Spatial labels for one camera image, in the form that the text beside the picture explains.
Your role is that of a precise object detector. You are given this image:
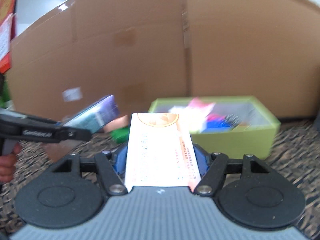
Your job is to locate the small green box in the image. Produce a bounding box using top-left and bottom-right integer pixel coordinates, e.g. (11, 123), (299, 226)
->
(111, 126), (130, 144)

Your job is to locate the teal purple long box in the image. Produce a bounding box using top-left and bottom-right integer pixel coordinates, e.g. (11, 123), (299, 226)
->
(63, 95), (119, 134)

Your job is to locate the blue plastic container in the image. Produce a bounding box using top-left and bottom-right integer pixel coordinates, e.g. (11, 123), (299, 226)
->
(201, 120), (240, 133)

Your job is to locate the white orange medicine box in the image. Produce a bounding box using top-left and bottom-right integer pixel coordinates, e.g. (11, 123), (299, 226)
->
(125, 113), (201, 191)

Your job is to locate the large brown cardboard box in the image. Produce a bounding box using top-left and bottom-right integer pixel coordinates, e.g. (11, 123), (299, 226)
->
(7, 0), (319, 119)

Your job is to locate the peach small box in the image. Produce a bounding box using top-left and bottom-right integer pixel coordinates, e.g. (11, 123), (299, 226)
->
(103, 115), (129, 133)

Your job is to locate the person left hand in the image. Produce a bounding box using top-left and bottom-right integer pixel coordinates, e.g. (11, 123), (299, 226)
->
(0, 143), (22, 183)

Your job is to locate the red white wall calendar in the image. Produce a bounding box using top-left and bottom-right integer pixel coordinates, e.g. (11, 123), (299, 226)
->
(0, 0), (17, 74)

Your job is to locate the lime green open box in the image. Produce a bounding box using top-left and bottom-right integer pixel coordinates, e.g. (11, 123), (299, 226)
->
(149, 96), (280, 159)

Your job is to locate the white shipping label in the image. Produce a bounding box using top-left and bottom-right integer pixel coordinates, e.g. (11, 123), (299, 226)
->
(62, 87), (82, 102)

